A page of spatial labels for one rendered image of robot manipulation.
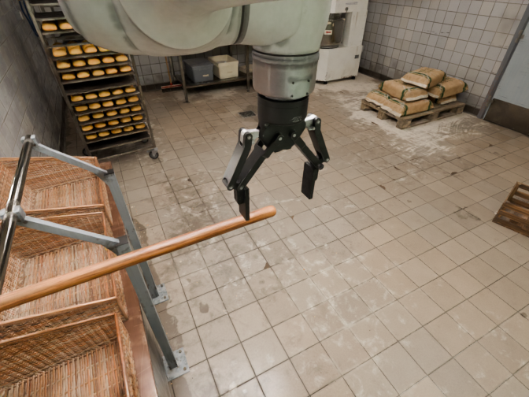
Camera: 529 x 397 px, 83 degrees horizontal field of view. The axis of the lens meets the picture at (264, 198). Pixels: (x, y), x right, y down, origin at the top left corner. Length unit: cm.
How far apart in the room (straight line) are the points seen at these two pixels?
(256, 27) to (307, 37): 7
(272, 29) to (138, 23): 15
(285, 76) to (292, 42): 4
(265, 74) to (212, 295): 177
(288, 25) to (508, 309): 231
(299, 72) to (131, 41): 20
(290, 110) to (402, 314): 183
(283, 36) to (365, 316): 183
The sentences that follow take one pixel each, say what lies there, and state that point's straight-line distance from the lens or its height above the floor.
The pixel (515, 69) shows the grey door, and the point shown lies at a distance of 503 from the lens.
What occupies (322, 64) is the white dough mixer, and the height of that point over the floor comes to 34.
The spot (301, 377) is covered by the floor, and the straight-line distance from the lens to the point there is 182.
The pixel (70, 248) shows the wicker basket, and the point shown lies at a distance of 177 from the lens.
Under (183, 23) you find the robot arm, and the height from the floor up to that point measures 165.
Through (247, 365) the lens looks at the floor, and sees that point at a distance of 183.
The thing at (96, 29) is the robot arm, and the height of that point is 164.
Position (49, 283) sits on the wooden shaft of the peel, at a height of 121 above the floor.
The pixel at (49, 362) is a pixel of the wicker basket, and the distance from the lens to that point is 138.
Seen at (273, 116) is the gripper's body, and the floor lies 152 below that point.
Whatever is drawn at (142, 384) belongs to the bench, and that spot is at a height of 58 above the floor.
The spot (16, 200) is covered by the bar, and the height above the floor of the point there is 117.
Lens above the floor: 169
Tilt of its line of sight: 38 degrees down
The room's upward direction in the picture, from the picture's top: straight up
